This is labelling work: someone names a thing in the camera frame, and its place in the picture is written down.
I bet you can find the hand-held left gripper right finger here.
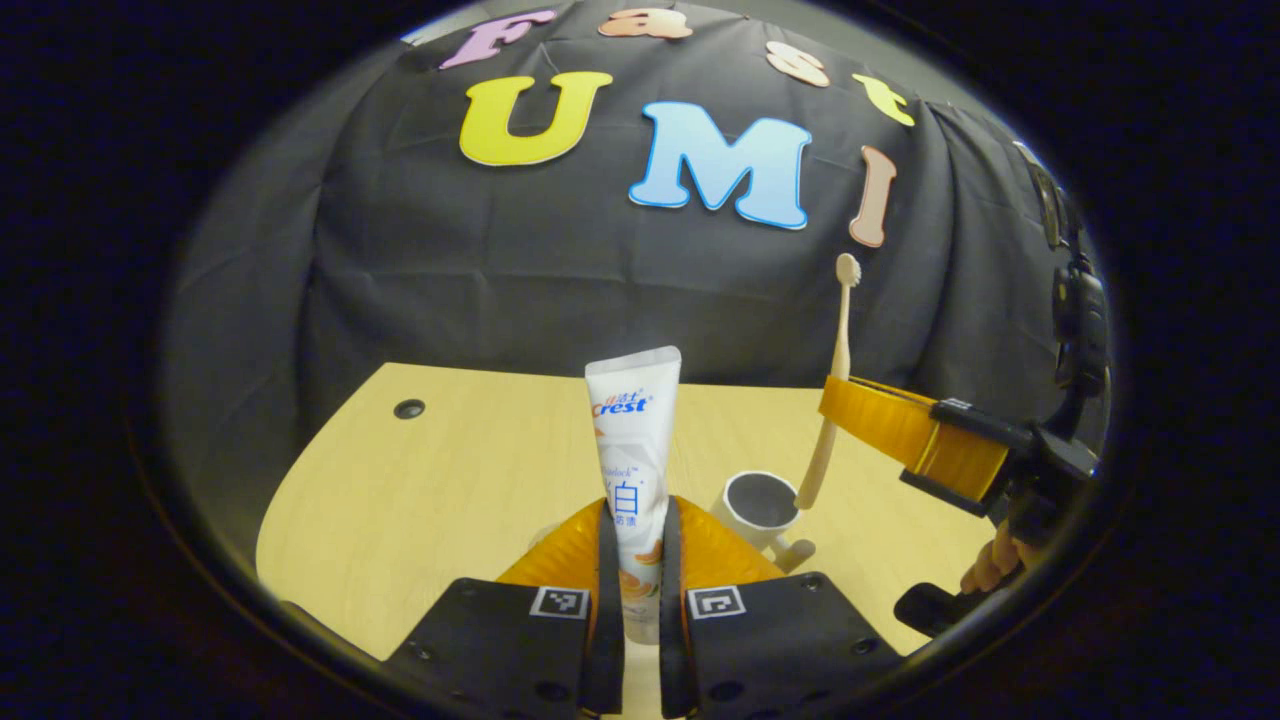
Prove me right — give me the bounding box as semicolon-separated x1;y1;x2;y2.
657;495;906;720

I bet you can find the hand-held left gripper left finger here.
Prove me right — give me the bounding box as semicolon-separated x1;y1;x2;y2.
385;497;626;720

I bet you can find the white cup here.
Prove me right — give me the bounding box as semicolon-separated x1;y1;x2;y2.
708;470;816;574

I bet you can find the beige toothbrush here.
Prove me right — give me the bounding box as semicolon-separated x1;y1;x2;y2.
795;253;863;511

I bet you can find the white toothpaste tube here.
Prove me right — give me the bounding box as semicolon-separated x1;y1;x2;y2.
585;346;683;646

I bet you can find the black backdrop cloth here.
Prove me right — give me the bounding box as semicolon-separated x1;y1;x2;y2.
165;0;1111;581

